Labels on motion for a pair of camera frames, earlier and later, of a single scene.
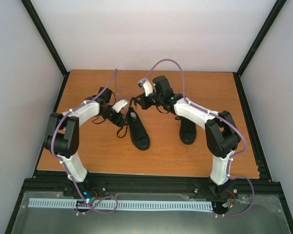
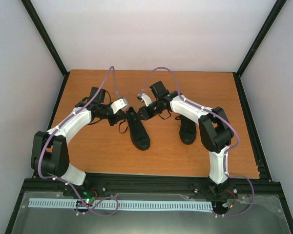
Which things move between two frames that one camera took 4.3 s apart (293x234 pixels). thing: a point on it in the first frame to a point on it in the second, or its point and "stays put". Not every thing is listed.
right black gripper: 144,104 to 146,115
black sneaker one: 139,136 stays put
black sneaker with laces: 187,130 stays put
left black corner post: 45,35 stays put
